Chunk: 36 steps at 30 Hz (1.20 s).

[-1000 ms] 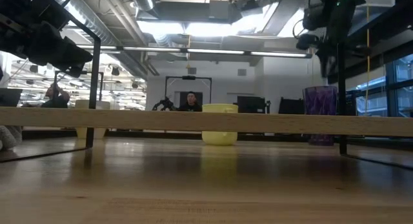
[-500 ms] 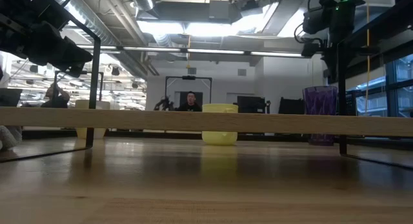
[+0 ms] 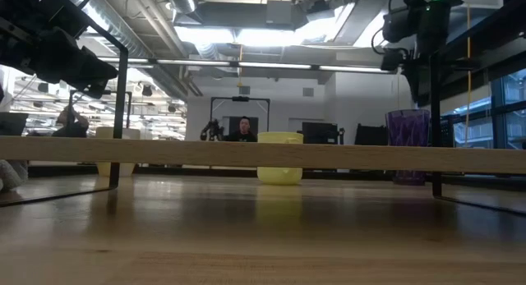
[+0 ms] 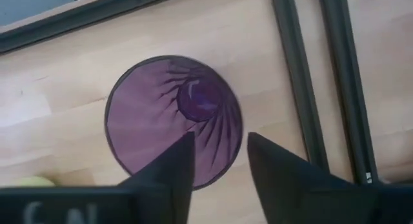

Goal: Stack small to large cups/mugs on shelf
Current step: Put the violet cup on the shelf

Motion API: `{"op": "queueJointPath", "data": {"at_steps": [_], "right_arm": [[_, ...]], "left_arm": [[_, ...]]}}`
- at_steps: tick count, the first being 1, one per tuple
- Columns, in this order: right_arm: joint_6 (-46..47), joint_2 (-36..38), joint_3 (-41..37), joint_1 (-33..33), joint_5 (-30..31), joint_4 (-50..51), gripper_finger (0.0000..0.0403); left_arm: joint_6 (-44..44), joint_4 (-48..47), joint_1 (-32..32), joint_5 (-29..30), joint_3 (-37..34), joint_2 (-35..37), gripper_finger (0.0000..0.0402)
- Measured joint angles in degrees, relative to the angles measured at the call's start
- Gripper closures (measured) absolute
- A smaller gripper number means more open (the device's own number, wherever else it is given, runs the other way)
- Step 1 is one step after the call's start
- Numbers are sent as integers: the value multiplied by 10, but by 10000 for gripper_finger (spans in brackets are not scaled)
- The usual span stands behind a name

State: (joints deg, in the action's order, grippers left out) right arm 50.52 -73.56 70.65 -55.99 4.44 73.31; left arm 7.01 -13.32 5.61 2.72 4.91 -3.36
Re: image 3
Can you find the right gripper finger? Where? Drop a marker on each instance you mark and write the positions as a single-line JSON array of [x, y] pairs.
[[398, 26]]

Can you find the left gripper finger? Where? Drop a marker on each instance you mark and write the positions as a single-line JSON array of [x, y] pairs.
[[100, 71]]

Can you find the yellow mug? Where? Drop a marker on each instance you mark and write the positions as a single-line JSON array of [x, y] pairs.
[[102, 133]]

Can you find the purple faceted tumbler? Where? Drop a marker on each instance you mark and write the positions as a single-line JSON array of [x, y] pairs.
[[407, 127]]

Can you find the small yellow cup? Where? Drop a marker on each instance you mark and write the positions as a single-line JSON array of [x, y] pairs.
[[279, 176]]

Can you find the black background robot arm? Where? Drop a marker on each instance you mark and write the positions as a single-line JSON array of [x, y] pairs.
[[213, 131]]

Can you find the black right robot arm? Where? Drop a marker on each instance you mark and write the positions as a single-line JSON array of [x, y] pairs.
[[417, 84]]

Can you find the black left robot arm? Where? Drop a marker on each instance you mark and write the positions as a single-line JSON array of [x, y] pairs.
[[24, 14]]

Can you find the person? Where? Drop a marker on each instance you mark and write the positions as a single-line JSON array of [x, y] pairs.
[[72, 129], [243, 131]]

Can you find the dark flat screen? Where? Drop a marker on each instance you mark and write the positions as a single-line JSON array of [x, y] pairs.
[[12, 124]]

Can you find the black monitor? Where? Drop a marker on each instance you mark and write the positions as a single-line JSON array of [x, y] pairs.
[[320, 133], [370, 135]]

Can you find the grey ceiling box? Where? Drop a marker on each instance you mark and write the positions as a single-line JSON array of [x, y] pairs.
[[279, 12]]

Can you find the grey cloth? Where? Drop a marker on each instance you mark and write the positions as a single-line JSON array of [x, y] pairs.
[[10, 174]]

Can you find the long ceiling light tube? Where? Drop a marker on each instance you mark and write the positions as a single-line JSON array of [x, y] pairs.
[[271, 65]]

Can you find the clear acrylic tray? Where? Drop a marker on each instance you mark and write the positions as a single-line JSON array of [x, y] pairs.
[[263, 153]]

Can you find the silver ventilation duct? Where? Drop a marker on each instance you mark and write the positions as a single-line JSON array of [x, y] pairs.
[[102, 14]]

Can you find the black aluminium table frame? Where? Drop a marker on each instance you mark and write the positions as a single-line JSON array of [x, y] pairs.
[[185, 170]]

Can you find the black background rig frame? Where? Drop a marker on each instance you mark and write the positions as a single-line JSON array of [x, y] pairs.
[[240, 99]]

